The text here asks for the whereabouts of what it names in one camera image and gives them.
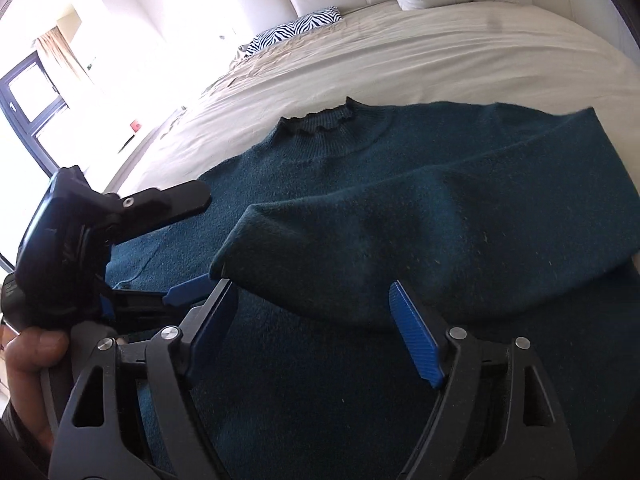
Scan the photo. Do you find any person's left hand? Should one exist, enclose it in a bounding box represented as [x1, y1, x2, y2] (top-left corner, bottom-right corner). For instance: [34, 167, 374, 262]
[6, 327, 68, 454]

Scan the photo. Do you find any dark framed window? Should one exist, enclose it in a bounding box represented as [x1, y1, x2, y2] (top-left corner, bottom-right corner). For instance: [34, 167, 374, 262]
[1, 51, 67, 177]

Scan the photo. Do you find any beige bed sheet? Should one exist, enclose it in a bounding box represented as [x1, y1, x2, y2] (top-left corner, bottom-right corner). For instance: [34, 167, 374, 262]
[112, 2, 639, 195]

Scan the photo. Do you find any zebra print pillow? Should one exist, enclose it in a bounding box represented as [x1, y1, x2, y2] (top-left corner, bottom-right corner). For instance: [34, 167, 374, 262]
[239, 6, 342, 56]

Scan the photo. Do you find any dark teal knit sweater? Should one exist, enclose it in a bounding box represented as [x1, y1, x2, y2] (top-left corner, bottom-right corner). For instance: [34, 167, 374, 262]
[107, 100, 639, 479]

